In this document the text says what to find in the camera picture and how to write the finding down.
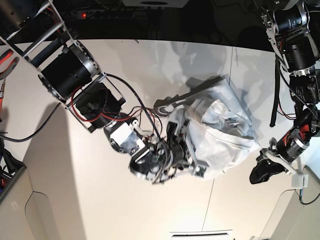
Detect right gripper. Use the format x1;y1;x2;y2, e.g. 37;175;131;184
166;120;207;175

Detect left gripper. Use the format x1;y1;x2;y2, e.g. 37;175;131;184
249;137;309;185

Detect white t-shirt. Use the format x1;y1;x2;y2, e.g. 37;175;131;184
153;75;260;180

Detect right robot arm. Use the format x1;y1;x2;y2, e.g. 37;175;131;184
0;0;209;184

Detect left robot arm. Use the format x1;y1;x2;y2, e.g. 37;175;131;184
249;0;320;189

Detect black power strip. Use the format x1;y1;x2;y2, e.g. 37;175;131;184
71;8;148;20

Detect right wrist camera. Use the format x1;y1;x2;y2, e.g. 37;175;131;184
193;164;209;178

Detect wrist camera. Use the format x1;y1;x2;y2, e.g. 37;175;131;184
291;173;309;189
193;164;209;178

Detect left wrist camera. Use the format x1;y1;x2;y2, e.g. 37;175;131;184
291;173;309;189

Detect orange handled pliers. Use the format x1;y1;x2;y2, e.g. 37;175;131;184
0;49;20;80

